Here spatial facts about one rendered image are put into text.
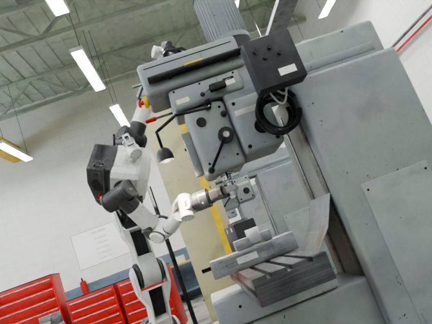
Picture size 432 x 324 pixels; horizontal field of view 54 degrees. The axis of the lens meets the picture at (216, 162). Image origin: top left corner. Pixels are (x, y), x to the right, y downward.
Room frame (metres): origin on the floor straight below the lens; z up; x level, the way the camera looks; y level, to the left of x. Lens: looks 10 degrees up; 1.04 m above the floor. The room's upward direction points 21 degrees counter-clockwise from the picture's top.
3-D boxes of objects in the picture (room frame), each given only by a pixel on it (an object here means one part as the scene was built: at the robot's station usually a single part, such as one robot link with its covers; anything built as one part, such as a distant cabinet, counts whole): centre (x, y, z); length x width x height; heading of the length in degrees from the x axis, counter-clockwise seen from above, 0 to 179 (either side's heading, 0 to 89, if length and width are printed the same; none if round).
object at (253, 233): (1.75, -0.04, 1.01); 0.06 x 0.05 x 0.06; 4
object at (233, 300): (1.90, -0.02, 0.76); 0.50 x 0.35 x 0.12; 96
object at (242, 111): (1.92, -0.21, 1.47); 0.24 x 0.19 x 0.26; 6
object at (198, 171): (1.89, 0.09, 1.45); 0.04 x 0.04 x 0.21; 6
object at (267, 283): (1.86, -0.02, 0.86); 1.24 x 0.23 x 0.08; 6
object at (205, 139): (1.90, -0.02, 1.47); 0.21 x 0.19 x 0.32; 6
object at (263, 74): (1.60, -0.35, 1.62); 0.20 x 0.09 x 0.21; 96
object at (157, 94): (1.90, -0.04, 1.81); 0.47 x 0.26 x 0.16; 96
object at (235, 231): (2.34, 0.01, 1.00); 0.22 x 0.12 x 0.20; 16
